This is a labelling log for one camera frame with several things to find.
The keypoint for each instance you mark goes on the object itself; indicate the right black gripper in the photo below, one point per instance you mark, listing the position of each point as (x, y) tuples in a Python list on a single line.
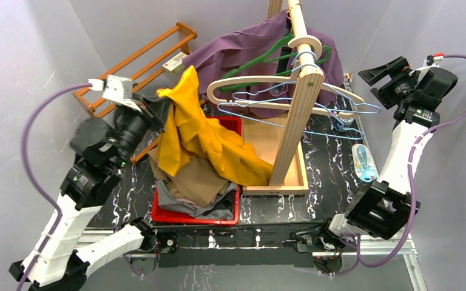
[(398, 69)]

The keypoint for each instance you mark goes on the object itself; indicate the red plastic tray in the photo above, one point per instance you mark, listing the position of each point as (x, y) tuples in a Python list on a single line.
[(159, 215)]

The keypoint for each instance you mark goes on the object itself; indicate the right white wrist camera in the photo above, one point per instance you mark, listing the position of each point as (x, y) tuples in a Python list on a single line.
[(429, 62)]

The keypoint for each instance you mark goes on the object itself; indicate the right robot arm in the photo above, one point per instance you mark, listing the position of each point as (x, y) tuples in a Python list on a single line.
[(382, 207)]

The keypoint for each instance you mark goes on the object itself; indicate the purple garment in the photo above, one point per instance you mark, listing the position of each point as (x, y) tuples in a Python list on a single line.
[(213, 60)]

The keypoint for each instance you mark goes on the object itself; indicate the green hanger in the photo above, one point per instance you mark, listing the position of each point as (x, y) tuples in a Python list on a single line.
[(265, 60)]

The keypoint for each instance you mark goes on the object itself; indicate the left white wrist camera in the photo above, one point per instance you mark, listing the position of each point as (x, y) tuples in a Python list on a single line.
[(117, 89)]

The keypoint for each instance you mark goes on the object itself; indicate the round blue white tin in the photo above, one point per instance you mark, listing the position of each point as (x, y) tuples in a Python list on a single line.
[(343, 125)]

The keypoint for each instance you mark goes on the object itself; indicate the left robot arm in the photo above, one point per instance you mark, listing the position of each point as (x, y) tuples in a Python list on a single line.
[(101, 151)]

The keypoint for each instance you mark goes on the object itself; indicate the orange wooden shoe rack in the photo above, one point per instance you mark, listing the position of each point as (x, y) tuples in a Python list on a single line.
[(141, 73)]

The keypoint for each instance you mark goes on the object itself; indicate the small white box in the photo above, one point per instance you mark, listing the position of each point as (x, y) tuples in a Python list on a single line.
[(175, 64)]

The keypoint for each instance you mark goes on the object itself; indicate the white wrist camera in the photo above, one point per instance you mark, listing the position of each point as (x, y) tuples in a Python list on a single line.
[(429, 62), (117, 89)]

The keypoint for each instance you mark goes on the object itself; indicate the beige plastic hanger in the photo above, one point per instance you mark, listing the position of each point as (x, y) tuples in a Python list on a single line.
[(313, 43)]

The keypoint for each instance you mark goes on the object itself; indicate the wooden clothes rack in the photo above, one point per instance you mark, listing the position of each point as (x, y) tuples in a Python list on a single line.
[(282, 144)]

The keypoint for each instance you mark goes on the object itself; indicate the black metal base frame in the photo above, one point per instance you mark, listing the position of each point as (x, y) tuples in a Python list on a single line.
[(302, 244)]

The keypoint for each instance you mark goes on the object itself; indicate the grey pleated skirt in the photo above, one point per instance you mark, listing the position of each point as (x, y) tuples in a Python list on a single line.
[(218, 207)]

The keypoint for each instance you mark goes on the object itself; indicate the khaki tan garment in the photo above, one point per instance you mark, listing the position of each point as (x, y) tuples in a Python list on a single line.
[(196, 181)]

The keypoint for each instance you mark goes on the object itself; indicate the mustard yellow garment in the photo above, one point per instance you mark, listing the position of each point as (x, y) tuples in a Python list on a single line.
[(189, 134)]

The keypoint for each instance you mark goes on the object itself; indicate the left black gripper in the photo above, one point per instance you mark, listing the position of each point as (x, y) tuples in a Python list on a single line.
[(150, 111)]

